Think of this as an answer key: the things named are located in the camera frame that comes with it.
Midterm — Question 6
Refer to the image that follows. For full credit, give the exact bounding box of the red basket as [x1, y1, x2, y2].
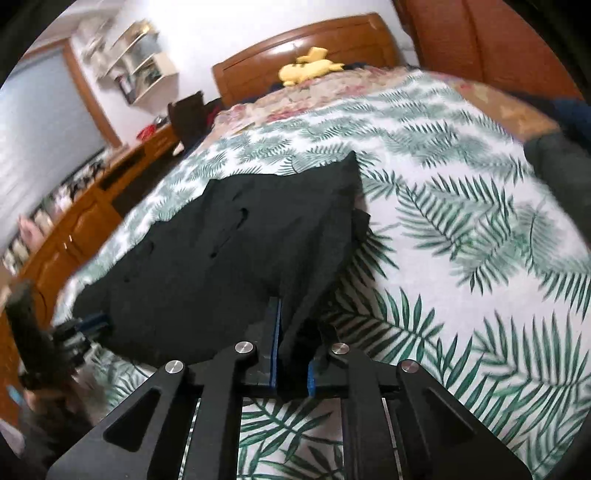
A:
[136, 124, 158, 142]

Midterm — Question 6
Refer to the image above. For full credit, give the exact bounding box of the long wooden desk cabinet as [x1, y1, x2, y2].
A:
[0, 121, 181, 416]

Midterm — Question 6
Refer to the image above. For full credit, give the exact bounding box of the floral quilt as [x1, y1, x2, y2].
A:
[208, 67, 559, 141]

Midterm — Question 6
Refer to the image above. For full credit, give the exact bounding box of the grey window blind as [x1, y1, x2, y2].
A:
[0, 49, 107, 248]

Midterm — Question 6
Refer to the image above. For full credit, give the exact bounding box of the navy folded garment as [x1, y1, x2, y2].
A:
[551, 98, 591, 149]

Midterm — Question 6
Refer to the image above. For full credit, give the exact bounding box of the white wall shelf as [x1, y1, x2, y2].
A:
[79, 18, 178, 105]

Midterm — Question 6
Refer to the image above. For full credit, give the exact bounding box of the dark wooden chair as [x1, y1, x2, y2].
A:
[167, 91, 207, 150]

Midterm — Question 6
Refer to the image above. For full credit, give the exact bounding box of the yellow plush toy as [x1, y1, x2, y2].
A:
[279, 47, 344, 87]

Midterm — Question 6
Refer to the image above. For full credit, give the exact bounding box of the person's left hand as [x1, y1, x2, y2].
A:
[23, 371, 103, 432]

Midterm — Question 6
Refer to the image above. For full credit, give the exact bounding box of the wooden headboard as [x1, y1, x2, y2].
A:
[212, 13, 405, 107]

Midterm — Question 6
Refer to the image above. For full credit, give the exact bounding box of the pink bottle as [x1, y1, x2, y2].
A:
[18, 216, 45, 253]

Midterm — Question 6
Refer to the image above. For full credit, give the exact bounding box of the dark grey folded garment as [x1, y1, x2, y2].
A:
[524, 131, 590, 241]

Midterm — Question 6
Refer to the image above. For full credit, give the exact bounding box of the louvered wooden wardrobe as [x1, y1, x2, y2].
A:
[394, 0, 583, 100]

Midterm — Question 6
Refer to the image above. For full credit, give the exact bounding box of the black double-breasted coat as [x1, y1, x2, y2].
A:
[72, 153, 370, 398]

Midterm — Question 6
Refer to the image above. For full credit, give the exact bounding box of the green fern print bedsheet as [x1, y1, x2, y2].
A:
[53, 70, 590, 479]

